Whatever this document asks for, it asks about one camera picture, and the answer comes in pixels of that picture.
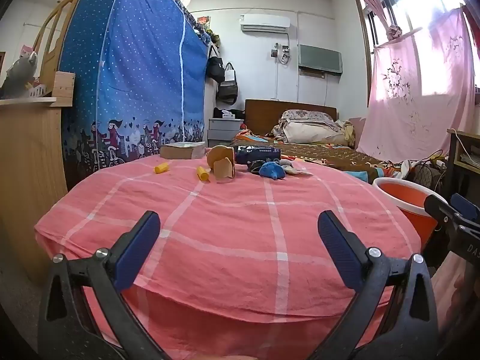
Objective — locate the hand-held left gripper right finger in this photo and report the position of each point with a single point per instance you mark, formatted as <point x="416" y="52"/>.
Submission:
<point x="339" y="247"/>

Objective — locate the grey plush toy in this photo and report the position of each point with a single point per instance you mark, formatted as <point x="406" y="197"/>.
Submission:
<point x="20" y="71"/>

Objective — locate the white air conditioner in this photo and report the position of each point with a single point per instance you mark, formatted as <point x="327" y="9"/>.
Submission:
<point x="264" y="22"/>

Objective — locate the small dark wrapper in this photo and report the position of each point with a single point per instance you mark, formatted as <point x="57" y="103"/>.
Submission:
<point x="255" y="167"/>

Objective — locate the grey-green covered wall television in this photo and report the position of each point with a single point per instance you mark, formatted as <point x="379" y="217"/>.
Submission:
<point x="320" y="60"/>

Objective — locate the wooden desk shelf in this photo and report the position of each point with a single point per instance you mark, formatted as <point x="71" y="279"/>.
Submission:
<point x="459" y="138"/>

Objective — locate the thick brown book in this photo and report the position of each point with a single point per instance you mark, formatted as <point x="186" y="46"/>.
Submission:
<point x="182" y="150"/>

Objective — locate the colourful brown bed blanket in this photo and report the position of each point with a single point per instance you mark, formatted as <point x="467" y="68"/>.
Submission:
<point x="330" y="155"/>

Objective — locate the wooden cabinet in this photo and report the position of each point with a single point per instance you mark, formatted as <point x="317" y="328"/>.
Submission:
<point x="26" y="165"/>

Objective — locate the orange bucket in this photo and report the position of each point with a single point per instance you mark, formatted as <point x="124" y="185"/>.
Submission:
<point x="408" y="198"/>

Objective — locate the dark blue packet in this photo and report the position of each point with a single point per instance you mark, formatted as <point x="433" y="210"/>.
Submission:
<point x="258" y="154"/>

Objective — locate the black floor fan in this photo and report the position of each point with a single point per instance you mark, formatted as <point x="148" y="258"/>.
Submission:
<point x="422" y="176"/>

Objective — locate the pink floral hanging sheet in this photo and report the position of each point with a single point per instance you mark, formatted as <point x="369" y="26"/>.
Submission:
<point x="416" y="101"/>

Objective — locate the power strip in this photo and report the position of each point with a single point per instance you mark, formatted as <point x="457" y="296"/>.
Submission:
<point x="437" y="157"/>

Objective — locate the black hanging bag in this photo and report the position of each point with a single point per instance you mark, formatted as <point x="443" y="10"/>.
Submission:
<point x="215" y="69"/>

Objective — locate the folded floral bedding pile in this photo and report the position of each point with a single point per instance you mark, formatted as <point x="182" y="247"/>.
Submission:
<point x="311" y="127"/>

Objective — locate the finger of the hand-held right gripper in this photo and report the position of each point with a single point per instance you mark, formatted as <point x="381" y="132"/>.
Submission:
<point x="438" y="210"/>
<point x="465" y="204"/>

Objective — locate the pink checked cloth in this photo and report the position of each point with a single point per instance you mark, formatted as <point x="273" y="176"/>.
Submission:
<point x="232" y="240"/>

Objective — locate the torn brown cardboard scrap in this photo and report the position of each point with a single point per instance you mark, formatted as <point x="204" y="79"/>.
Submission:
<point x="224" y="170"/>

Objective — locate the wooden bunk bed frame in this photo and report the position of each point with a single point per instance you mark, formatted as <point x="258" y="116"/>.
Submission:
<point x="52" y="33"/>

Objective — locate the black cloth bundle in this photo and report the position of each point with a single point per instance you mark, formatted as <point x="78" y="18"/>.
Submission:
<point x="239" y="113"/>

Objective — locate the blue dotted bed curtain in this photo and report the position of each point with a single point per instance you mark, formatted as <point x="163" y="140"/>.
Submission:
<point x="138" y="75"/>

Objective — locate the wooden headboard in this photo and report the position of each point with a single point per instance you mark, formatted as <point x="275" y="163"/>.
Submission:
<point x="262" y="114"/>

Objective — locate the grey tote bag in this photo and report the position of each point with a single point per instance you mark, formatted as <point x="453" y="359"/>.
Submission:
<point x="227" y="90"/>

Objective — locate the grey nightstand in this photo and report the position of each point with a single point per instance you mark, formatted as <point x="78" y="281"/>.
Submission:
<point x="225" y="131"/>

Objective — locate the blue cloth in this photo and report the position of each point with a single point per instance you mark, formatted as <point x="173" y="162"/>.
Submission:
<point x="273" y="170"/>

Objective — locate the colourful decorations pile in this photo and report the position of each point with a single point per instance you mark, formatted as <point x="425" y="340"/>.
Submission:
<point x="204" y="26"/>

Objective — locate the tissue box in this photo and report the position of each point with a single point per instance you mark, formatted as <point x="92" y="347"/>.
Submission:
<point x="227" y="114"/>

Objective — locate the yellow plastic cap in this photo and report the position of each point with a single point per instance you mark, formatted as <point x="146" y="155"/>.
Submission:
<point x="203" y="173"/>
<point x="162" y="168"/>

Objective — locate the stack of papers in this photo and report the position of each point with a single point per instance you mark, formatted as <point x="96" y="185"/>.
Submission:
<point x="471" y="158"/>

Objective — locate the wooden desk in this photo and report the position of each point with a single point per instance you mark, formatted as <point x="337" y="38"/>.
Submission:
<point x="452" y="165"/>

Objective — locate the grey wrapper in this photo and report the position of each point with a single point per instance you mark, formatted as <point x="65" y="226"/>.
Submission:
<point x="290" y="167"/>

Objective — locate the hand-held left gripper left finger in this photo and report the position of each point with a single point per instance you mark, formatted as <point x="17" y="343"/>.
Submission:
<point x="137" y="247"/>

